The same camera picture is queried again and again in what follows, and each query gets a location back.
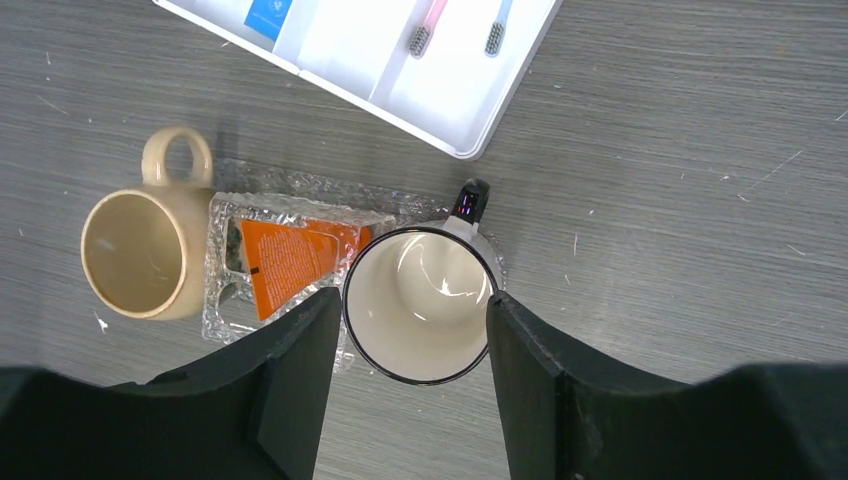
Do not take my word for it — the blue toothpaste tube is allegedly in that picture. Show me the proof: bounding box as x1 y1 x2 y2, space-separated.
244 0 294 41

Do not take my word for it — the blue toothbrush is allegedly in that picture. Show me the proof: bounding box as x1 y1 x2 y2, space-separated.
484 0 513 58

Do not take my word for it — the clear oval glass tray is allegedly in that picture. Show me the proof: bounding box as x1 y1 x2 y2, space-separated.
204 159 450 306

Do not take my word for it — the tan ceramic mug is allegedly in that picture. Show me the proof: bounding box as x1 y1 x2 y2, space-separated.
80 126 215 321

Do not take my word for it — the clear rectangular holder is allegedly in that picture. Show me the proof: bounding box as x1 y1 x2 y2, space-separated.
202 211 367 344

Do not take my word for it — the orange toothpaste tube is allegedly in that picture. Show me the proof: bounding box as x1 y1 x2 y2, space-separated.
240 220 373 322

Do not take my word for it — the white plastic bin tray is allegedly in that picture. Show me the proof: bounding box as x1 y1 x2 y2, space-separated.
163 1 560 160

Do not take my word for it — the white ribbed mug black rim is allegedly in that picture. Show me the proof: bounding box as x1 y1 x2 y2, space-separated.
342 178 506 386

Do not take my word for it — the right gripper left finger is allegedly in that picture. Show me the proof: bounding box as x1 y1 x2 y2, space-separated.
1 287 341 479

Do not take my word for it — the pink toothbrush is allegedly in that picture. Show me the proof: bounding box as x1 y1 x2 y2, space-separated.
408 0 448 59

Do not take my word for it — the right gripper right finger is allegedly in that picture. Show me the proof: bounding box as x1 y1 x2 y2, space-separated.
487 291 847 479

